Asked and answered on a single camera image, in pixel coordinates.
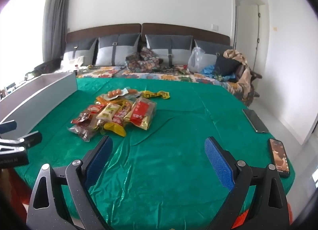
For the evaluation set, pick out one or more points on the dark bag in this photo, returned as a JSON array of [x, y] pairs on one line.
[[49, 67]]

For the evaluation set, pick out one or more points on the dark smartphone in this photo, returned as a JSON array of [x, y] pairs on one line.
[[256, 121]]

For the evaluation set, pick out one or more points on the white wall switch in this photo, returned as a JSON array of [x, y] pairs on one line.
[[215, 27]]

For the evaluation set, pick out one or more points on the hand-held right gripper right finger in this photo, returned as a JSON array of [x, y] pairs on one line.
[[219, 162]]

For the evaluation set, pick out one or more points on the grey storage box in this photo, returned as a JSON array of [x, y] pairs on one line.
[[37, 95]]

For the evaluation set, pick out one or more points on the brown headboard panel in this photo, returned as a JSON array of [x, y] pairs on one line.
[[186, 29], [99, 31]]

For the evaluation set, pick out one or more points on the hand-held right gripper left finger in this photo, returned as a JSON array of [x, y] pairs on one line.
[[99, 160]]

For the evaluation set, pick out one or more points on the clear plastic bag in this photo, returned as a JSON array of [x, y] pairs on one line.
[[196, 59]]

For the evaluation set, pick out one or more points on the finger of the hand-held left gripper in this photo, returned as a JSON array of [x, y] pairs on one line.
[[8, 126], [32, 140]]

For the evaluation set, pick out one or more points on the dark brown chair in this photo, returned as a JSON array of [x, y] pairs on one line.
[[254, 75]]

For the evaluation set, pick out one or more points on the white bag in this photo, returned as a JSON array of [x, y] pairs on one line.
[[73, 62]]

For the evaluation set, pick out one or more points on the blue cloth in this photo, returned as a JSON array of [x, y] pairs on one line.
[[208, 70]]

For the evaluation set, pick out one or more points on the beige patterned blanket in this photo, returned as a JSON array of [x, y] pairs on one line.
[[238, 57]]

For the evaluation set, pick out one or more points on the pile of snack packets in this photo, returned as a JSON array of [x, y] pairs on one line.
[[109, 113]]

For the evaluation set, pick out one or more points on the dark patterned quilt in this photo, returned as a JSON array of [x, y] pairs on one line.
[[141, 62]]

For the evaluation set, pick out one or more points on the white door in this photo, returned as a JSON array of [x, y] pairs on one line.
[[248, 33]]

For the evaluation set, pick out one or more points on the green satin blanket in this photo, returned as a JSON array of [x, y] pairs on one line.
[[161, 145]]

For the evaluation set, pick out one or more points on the smartphone with lit screen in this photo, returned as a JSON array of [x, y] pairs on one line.
[[279, 157]]

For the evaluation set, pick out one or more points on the floral bedsheet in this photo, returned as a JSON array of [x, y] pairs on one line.
[[104, 72]]

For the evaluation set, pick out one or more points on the yellow black snack packet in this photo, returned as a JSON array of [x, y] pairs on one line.
[[154, 95]]

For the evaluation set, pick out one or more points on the grey curtain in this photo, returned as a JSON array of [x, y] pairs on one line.
[[56, 16]]

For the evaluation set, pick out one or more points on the grey two-tone pillow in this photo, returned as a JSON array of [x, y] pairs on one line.
[[106, 51], [159, 48], [79, 51], [213, 47]]

